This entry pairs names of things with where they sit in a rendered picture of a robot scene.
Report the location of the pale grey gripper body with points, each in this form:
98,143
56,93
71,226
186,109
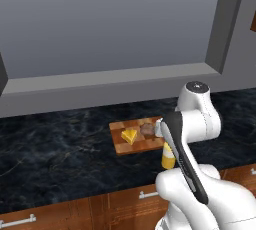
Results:
158,128

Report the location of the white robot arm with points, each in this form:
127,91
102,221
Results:
200,127

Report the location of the yellow cheese wedge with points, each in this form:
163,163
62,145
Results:
129,136

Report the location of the yellow and white condiment bottle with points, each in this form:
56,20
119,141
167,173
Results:
167,160

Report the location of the wooden checkered cutting board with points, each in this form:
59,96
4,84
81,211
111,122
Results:
120,144

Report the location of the wide wooden drawer front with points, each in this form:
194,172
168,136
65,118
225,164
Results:
50,215

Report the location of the grey window frame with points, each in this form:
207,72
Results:
100,79

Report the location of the brown wall cupboard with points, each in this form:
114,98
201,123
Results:
254,22

